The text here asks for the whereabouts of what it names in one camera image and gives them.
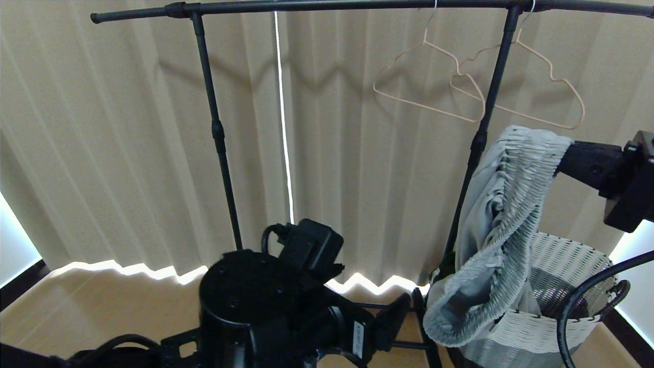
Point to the pink clothes hanger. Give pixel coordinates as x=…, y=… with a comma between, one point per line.
x=536, y=116
x=424, y=105

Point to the black clothes rack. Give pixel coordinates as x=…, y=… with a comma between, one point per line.
x=218, y=135

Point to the pale grey shorts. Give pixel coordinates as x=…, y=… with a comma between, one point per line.
x=500, y=204

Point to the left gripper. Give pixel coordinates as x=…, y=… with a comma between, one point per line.
x=337, y=332

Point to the white laundry basket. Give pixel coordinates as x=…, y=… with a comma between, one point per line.
x=567, y=255

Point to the beige curtain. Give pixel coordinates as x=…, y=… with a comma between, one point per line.
x=127, y=153

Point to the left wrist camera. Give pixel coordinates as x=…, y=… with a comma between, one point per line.
x=311, y=248

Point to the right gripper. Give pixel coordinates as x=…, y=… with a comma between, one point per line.
x=633, y=189

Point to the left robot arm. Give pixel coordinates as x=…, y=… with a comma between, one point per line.
x=245, y=296

